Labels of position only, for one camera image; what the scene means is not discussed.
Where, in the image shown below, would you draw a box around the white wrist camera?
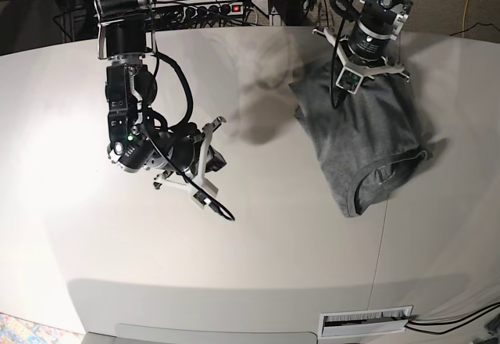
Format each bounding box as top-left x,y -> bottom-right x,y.
189,187 -> 219,210
336,67 -> 364,95

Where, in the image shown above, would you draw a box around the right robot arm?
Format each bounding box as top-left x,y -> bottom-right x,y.
93,0 -> 230,217

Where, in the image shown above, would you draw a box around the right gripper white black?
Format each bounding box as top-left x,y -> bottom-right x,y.
152,116 -> 227,208

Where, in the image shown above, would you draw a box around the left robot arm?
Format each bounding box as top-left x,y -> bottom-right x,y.
312,0 -> 413,95

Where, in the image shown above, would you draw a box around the black cables at table edge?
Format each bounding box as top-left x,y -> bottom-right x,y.
405,299 -> 500,335

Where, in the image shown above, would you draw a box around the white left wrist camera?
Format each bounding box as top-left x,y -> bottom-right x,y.
336,67 -> 364,95

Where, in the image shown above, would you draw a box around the white power strip red switch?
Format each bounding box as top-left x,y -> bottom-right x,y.
157,2 -> 245,23

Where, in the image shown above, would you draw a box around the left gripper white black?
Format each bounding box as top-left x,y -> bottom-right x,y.
312,28 -> 410,85

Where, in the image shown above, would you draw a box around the grey T-shirt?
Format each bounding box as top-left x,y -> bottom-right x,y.
289,60 -> 432,217

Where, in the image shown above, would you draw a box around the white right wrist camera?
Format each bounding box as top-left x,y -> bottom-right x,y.
189,187 -> 219,210

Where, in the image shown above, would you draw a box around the white table cable grommet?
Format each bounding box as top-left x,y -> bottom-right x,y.
317,306 -> 413,339

